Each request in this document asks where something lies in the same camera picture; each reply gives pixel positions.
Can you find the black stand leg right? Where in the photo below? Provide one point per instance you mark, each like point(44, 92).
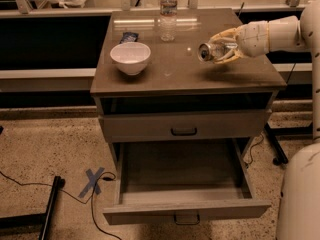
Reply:
point(280, 157)

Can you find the blue tape cross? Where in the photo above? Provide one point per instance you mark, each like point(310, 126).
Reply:
point(92, 182)

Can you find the open lower drawer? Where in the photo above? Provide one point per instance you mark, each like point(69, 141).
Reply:
point(182, 182)

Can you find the black stand leg left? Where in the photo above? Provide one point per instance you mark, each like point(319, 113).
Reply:
point(40, 222)

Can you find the blue snack packet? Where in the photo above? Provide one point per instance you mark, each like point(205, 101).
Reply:
point(129, 37)

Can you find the closed upper drawer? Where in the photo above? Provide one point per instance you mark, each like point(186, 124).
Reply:
point(183, 126)

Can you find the silver redbull can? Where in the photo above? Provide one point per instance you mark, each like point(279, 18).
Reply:
point(218, 53)

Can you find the clear plastic water bottle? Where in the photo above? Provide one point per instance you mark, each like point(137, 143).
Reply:
point(168, 19)

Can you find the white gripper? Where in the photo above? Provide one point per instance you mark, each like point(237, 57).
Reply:
point(254, 38)

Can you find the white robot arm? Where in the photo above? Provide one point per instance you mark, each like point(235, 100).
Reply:
point(299, 209)

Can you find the black stand leg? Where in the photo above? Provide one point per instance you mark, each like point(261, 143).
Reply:
point(40, 222)
point(280, 157)

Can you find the white bowl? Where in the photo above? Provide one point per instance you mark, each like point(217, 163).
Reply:
point(131, 58)

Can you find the grey drawer cabinet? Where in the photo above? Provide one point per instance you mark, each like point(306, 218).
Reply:
point(175, 80)

